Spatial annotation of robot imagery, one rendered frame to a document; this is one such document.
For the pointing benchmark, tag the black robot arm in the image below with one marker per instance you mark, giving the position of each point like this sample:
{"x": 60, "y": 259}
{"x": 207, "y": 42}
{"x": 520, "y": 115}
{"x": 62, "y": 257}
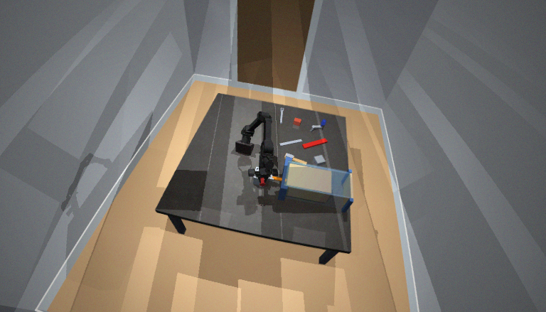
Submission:
{"x": 266, "y": 148}

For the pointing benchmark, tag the clear-panelled rack with blue uprights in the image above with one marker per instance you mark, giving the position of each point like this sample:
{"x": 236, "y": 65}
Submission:
{"x": 318, "y": 185}

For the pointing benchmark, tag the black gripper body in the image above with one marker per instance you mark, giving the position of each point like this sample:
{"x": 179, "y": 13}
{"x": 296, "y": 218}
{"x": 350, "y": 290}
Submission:
{"x": 252, "y": 172}

